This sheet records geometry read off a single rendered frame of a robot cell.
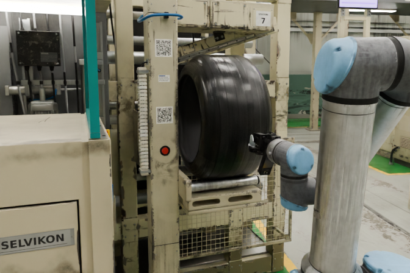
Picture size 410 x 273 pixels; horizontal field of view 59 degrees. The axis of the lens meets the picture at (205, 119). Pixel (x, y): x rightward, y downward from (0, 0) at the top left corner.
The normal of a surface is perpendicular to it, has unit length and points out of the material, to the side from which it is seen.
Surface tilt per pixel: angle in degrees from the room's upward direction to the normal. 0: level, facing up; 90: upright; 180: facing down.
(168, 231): 90
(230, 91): 62
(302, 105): 90
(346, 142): 99
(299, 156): 85
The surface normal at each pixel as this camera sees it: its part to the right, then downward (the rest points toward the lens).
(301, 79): 0.15, 0.12
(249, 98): 0.30, -0.26
